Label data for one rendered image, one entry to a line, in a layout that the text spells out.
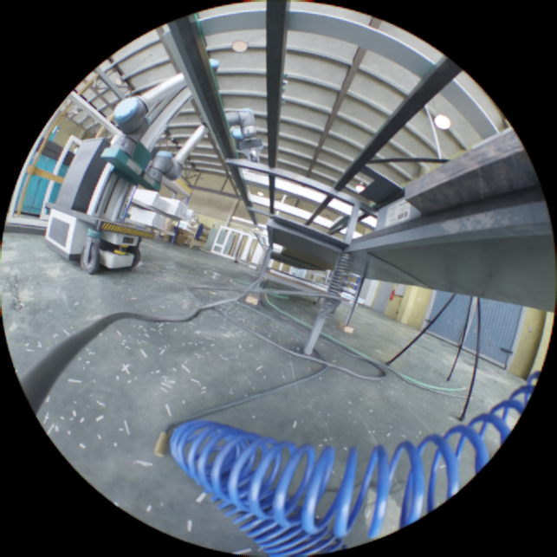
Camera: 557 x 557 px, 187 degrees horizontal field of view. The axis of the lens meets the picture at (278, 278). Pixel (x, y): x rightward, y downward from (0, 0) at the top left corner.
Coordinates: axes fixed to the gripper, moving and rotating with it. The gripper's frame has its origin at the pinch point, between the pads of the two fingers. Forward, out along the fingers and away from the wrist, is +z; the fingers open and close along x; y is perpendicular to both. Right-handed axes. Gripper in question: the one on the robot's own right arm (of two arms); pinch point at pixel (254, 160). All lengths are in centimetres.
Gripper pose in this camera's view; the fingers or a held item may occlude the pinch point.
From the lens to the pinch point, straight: 109.8
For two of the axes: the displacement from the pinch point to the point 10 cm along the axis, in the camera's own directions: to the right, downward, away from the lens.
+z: 1.4, 7.5, 6.5
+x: -9.8, 1.8, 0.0
